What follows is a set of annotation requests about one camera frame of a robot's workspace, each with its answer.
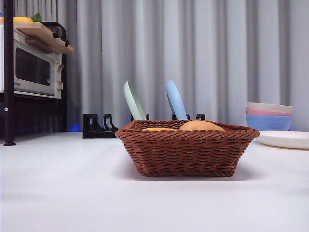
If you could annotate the orange corn cob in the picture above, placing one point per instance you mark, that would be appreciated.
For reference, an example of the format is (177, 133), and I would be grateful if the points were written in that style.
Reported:
(159, 129)

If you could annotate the tan potato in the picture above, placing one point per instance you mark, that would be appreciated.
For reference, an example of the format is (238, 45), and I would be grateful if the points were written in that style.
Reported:
(200, 125)

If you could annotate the brown wicker basket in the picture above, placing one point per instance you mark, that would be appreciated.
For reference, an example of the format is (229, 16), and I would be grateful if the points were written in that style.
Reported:
(188, 152)

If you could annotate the pale green plate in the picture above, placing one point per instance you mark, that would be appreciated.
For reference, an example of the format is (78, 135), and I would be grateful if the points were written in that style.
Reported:
(134, 104)

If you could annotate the pale blue plate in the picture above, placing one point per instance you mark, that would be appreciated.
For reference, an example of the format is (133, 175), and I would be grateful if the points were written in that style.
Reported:
(176, 101)

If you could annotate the black dish rack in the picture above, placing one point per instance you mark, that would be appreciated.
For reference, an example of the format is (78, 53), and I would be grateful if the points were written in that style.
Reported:
(99, 131)

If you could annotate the grey curtain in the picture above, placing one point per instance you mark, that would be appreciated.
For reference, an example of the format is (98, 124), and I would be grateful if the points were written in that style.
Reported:
(217, 60)

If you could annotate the pink bowl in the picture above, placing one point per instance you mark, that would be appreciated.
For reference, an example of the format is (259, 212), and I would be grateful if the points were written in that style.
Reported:
(263, 112)

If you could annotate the blue bowl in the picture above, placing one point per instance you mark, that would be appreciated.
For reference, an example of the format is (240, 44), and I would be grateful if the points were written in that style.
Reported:
(268, 122)

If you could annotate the cream bowl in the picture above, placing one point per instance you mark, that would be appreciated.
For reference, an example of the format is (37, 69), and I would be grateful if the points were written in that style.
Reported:
(268, 106)

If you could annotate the white microwave oven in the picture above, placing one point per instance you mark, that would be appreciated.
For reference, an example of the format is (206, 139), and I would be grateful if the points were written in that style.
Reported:
(33, 65)

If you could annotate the white flat plate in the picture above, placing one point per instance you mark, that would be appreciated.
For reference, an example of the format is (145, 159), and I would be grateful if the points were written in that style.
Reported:
(285, 139)

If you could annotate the wooden cutting board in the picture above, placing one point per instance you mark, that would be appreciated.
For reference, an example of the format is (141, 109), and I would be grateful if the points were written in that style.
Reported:
(43, 36)

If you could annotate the green toy leaf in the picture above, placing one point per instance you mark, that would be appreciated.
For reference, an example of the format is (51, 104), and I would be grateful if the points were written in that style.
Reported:
(37, 17)

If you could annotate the yellow toy fruit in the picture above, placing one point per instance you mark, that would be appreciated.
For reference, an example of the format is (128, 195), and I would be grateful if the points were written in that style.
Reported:
(22, 19)

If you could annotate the black metal shelf frame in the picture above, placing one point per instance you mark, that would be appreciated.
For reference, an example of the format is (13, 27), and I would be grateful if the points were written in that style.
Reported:
(8, 72)

